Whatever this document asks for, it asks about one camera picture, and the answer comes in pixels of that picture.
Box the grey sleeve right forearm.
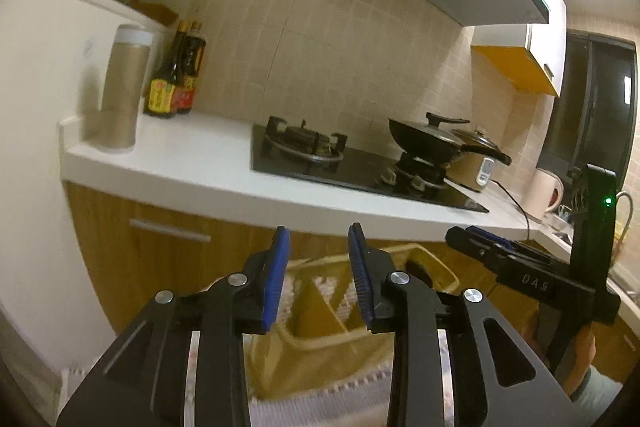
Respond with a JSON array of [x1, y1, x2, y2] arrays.
[[570, 366, 623, 426]]

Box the person's right hand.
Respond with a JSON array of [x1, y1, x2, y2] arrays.
[[521, 312, 597, 395]]

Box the white electric kettle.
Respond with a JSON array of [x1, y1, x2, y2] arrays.
[[521, 169, 564, 222]]

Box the gold rice cooker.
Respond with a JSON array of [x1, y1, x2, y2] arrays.
[[446, 129, 497, 193]]

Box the chrome sink faucet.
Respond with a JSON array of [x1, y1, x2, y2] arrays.
[[614, 191, 634, 241]]

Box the striped woven table cloth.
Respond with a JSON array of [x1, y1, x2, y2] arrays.
[[62, 328, 452, 427]]

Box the black wok with lid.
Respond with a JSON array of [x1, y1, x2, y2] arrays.
[[388, 113, 512, 167]]

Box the dark window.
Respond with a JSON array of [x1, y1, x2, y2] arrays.
[[537, 31, 638, 192]]

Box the yellow plastic utensil basket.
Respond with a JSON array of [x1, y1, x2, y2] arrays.
[[249, 241, 460, 400]]

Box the white yellow upper cabinet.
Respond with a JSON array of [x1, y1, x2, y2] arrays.
[[472, 0, 566, 96]]

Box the black gas stove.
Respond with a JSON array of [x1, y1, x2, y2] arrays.
[[252, 117, 488, 213]]

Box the front soy sauce bottle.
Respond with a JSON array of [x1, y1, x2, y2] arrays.
[[144, 20, 189, 118]]

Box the soy sauce bottle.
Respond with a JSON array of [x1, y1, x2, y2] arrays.
[[144, 20, 189, 118], [177, 20, 206, 114]]

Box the gold thermos bottle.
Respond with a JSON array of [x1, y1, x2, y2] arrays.
[[98, 25, 154, 153]]

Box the rear soy sauce bottle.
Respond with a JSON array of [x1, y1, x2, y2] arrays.
[[177, 20, 206, 114]]

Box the brown box on shelf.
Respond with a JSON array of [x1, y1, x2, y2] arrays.
[[128, 0, 179, 27]]

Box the black power cable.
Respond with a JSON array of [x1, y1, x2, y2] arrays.
[[491, 178, 533, 241]]

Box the silver cabinet handle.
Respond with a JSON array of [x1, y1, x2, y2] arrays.
[[129, 218, 212, 244]]

